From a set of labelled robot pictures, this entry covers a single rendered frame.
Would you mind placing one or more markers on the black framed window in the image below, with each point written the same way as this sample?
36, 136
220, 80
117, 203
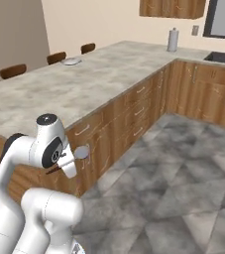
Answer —
223, 18

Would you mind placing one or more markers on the wooden island cupboard run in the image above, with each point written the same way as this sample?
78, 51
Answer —
124, 125

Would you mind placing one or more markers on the wooden drawer front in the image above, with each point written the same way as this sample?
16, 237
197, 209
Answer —
95, 124

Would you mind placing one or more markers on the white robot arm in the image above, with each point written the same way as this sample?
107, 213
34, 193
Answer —
8, 185

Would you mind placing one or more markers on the black sink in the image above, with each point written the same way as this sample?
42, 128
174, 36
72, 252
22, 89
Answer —
223, 58

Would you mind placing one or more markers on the white paper towel roll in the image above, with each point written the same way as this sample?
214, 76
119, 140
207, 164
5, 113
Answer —
172, 40

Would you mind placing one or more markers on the grey wall socket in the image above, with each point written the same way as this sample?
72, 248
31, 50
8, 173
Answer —
195, 30

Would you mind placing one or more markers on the wooden wall cupboard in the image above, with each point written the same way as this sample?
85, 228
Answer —
171, 8

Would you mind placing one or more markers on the wooden wall-side cupboard run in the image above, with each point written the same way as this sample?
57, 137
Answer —
209, 96

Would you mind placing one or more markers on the brown wooden chair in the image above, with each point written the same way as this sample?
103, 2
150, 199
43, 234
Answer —
56, 57
13, 71
88, 48

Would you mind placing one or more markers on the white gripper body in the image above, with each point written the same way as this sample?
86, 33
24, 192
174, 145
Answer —
69, 165

